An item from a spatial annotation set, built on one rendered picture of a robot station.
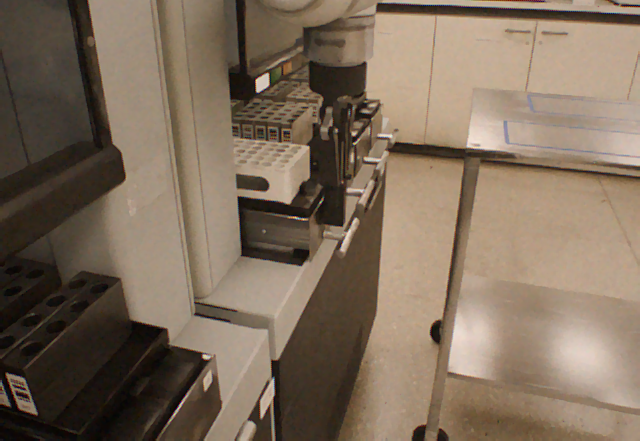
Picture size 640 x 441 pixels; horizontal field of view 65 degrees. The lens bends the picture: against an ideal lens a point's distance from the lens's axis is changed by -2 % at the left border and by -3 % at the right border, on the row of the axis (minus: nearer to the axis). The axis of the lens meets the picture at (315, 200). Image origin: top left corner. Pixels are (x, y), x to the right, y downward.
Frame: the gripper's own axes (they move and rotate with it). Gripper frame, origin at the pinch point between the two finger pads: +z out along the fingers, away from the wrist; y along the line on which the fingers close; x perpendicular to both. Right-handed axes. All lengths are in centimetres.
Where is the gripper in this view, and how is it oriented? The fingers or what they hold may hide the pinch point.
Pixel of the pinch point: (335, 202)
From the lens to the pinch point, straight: 74.4
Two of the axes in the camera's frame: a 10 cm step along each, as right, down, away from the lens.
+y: -2.9, 4.3, -8.6
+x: 9.6, 1.3, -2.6
